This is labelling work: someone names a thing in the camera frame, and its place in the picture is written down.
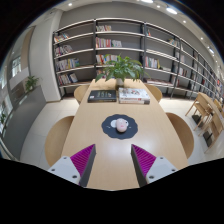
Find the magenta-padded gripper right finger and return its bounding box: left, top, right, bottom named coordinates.
left=130, top=143, right=178, bottom=188

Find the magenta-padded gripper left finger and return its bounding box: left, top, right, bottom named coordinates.
left=47, top=143, right=97, bottom=188

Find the pink white computer mouse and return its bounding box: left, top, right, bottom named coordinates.
left=114, top=117, right=129, bottom=134

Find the dark cartoon-face mouse pad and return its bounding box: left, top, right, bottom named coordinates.
left=101, top=114, right=139, bottom=140

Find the light wooden round-back chair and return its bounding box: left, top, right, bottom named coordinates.
left=165, top=112, right=195, bottom=160
left=143, top=83, right=164, bottom=103
left=44, top=115, right=76, bottom=168
left=73, top=84, right=91, bottom=104

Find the group of wooden slat chairs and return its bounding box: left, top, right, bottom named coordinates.
left=184, top=92, right=224, bottom=154

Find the white book stack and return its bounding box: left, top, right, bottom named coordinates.
left=118, top=87, right=151, bottom=105

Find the black hardcover book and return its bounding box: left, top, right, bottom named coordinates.
left=87, top=89, right=118, bottom=104

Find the small green plant on ledge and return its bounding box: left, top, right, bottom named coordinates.
left=23, top=75, right=40, bottom=94

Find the green potted plant white pot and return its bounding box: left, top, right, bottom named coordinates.
left=94, top=54, right=149, bottom=89

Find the grey bookshelf unit with books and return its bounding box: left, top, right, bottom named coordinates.
left=51, top=17, right=224, bottom=101

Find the group of ceiling lights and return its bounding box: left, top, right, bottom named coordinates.
left=68, top=0, right=216, bottom=56

